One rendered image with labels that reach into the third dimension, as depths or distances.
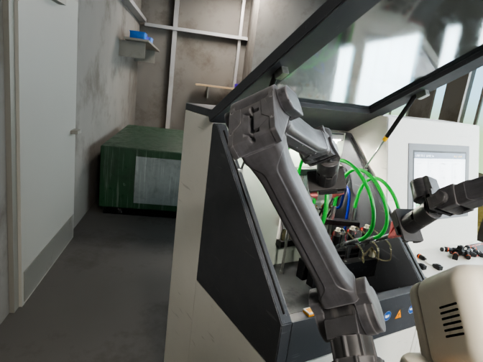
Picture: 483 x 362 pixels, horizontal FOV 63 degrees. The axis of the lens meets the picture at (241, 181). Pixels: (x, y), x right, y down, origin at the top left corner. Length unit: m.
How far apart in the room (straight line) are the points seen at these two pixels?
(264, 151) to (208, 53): 7.71
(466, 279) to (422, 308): 0.10
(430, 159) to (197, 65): 6.67
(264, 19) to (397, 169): 5.74
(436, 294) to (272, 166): 0.33
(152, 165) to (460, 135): 3.19
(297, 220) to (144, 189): 4.00
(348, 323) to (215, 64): 7.72
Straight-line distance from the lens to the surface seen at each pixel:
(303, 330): 1.28
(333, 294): 0.68
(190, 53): 8.23
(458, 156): 2.18
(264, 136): 0.54
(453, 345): 0.68
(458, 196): 1.10
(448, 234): 2.15
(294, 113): 0.63
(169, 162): 4.44
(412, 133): 1.89
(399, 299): 1.57
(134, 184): 4.54
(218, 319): 1.57
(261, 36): 7.24
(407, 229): 1.22
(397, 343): 1.70
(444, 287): 0.68
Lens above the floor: 1.60
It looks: 14 degrees down
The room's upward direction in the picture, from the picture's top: 7 degrees clockwise
